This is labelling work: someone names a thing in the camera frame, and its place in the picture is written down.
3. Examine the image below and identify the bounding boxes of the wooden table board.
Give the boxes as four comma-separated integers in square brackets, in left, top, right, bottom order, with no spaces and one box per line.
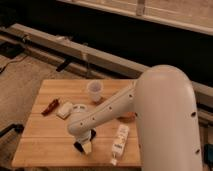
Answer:
[11,78,142,168]

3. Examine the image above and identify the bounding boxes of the orange bowl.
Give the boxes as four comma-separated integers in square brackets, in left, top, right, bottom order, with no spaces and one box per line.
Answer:
[118,112,135,123]

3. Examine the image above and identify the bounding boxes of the black clamp handle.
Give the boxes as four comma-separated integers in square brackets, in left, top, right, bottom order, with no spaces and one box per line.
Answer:
[0,124,24,138]

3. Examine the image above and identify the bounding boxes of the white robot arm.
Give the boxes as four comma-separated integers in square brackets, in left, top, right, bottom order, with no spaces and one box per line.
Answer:
[68,65,203,171]

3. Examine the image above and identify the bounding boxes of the black device on floor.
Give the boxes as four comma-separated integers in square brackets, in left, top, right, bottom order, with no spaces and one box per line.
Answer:
[0,42,24,59]

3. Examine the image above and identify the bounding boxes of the white squeeze bottle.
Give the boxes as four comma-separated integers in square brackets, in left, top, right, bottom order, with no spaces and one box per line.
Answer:
[110,124,130,165]

